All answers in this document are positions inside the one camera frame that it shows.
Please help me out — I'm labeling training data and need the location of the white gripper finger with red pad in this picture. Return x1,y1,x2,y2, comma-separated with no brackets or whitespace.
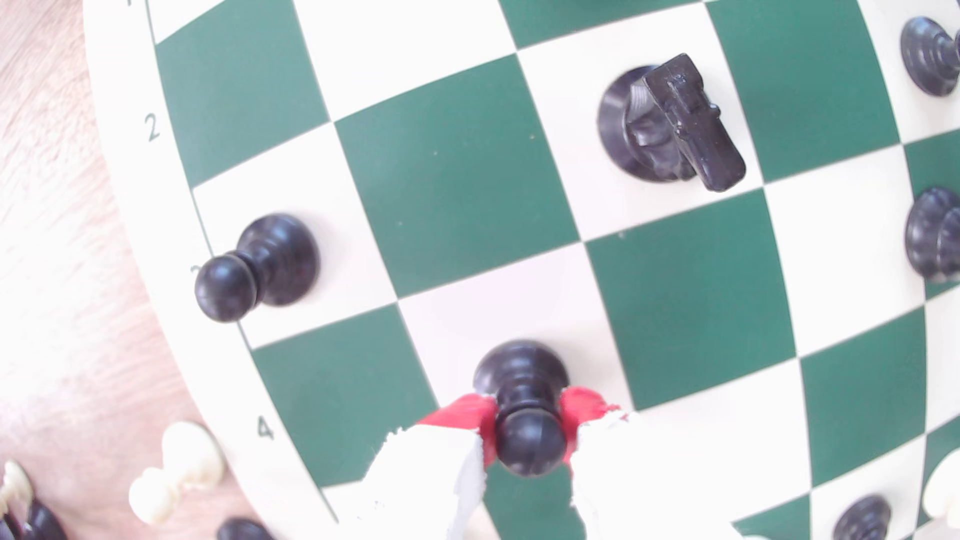
337,393,499,540
559,385,742,540

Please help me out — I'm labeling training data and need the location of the black chess pawn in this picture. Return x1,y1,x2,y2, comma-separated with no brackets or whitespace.
900,15,960,98
194,213,321,324
831,494,894,540
472,339,571,479

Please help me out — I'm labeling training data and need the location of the black chess knight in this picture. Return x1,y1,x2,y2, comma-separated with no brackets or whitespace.
216,516,276,540
597,52,748,194

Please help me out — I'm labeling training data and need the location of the white chess pawn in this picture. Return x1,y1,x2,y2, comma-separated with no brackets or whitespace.
127,420,226,526

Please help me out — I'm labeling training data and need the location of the green white chess mat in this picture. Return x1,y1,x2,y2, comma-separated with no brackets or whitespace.
82,0,960,540

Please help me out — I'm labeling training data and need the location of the white chess knight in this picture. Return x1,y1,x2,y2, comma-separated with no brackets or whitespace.
921,448,960,530

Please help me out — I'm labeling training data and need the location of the black chess piece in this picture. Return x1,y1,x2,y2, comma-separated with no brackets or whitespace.
0,498,70,540

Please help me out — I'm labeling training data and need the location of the black chess rook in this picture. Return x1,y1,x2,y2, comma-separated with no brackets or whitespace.
903,186,960,285

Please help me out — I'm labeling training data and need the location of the white chess piece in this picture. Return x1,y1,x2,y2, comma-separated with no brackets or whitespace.
0,460,36,519

